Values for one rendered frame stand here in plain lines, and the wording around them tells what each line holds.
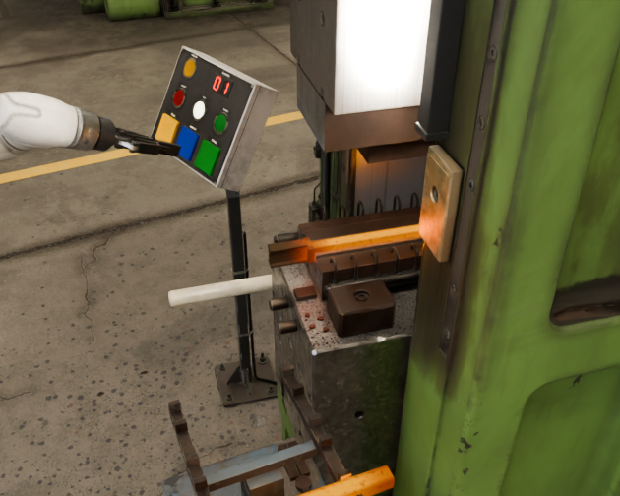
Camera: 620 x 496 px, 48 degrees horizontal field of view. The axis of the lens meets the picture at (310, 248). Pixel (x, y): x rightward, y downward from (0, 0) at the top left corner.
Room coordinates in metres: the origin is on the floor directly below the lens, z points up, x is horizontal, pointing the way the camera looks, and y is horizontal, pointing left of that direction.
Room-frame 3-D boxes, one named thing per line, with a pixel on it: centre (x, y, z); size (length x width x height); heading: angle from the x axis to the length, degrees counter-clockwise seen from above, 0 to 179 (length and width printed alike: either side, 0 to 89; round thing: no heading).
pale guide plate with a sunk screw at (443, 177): (0.94, -0.21, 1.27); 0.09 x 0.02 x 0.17; 15
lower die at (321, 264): (1.27, -0.20, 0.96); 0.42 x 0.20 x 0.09; 105
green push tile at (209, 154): (1.57, 0.26, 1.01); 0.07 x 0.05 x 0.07; 40
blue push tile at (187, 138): (1.65, 0.33, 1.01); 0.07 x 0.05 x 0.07; 40
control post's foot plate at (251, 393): (1.73, 0.23, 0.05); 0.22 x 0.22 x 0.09; 15
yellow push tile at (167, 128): (1.72, 0.39, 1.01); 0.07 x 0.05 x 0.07; 40
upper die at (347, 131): (1.27, -0.20, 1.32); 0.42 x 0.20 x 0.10; 105
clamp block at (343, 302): (1.05, -0.10, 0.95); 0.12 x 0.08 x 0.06; 105
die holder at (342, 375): (1.22, -0.23, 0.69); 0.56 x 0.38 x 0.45; 105
